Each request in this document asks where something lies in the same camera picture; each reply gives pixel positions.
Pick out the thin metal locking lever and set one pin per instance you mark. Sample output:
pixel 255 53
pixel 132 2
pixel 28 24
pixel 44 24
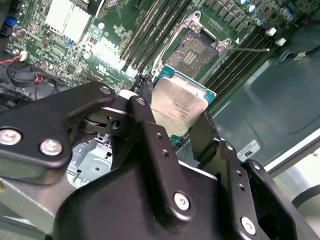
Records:
pixel 250 49

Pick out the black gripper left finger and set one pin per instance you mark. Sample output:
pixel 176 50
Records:
pixel 37 120

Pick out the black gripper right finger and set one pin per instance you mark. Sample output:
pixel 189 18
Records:
pixel 232 175

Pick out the silver CPU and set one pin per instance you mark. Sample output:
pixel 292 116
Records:
pixel 180 105

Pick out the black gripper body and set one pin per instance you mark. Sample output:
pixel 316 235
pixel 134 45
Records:
pixel 120 205

